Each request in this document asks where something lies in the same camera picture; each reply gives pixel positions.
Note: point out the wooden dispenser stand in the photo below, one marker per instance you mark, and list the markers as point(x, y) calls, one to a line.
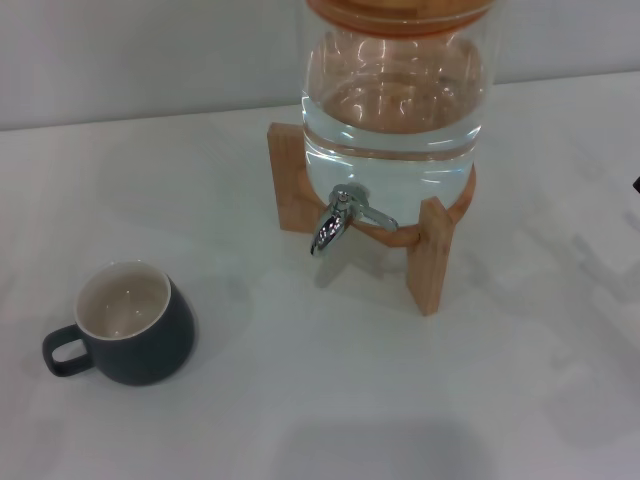
point(286, 180)

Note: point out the glass water dispenser jar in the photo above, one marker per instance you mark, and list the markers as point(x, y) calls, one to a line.
point(395, 100)

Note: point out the chrome faucet tap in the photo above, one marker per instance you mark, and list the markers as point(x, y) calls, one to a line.
point(330, 232)

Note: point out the dark grey ceramic cup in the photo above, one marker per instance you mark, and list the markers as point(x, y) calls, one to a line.
point(150, 345)

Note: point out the orange wooden jar lid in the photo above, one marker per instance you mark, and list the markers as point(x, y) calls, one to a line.
point(395, 15)

